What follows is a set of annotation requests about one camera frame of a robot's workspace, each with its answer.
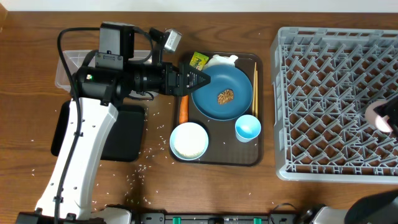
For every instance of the light blue rice bowl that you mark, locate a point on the light blue rice bowl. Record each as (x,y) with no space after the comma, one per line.
(189,141)

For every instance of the pink cup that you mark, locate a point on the pink cup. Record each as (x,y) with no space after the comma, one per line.
(379,122)

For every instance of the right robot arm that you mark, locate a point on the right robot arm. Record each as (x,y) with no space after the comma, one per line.
(379,208)

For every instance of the grey dishwasher rack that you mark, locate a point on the grey dishwasher rack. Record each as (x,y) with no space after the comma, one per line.
(324,79)

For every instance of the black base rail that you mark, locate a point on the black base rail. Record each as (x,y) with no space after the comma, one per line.
(315,215)

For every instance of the black plastic tray bin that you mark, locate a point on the black plastic tray bin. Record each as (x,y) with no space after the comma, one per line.
(124,140)

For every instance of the dark blue plate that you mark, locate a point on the dark blue plate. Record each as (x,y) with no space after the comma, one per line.
(224,77)

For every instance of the orange carrot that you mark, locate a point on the orange carrot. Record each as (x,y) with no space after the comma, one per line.
(183,113)

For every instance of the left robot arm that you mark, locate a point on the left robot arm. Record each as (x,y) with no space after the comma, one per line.
(106,77)

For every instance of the brown serving tray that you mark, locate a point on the brown serving tray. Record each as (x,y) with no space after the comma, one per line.
(219,121)

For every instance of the crumpled white napkin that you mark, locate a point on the crumpled white napkin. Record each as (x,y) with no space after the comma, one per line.
(221,60)

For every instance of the yellow green snack wrapper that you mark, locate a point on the yellow green snack wrapper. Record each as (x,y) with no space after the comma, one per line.
(198,61)

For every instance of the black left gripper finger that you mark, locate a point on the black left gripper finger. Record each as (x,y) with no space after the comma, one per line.
(191,85)
(192,74)

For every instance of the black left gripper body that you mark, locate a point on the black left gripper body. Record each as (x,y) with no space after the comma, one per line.
(170,88)

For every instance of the light blue cup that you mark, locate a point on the light blue cup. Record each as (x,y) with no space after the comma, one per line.
(247,127)

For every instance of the brown food piece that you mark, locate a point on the brown food piece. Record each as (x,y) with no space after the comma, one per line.
(225,97)

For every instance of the clear plastic bin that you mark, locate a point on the clear plastic bin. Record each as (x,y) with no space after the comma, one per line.
(74,60)

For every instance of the wooden chopstick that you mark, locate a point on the wooden chopstick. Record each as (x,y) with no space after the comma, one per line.
(253,90)
(256,95)

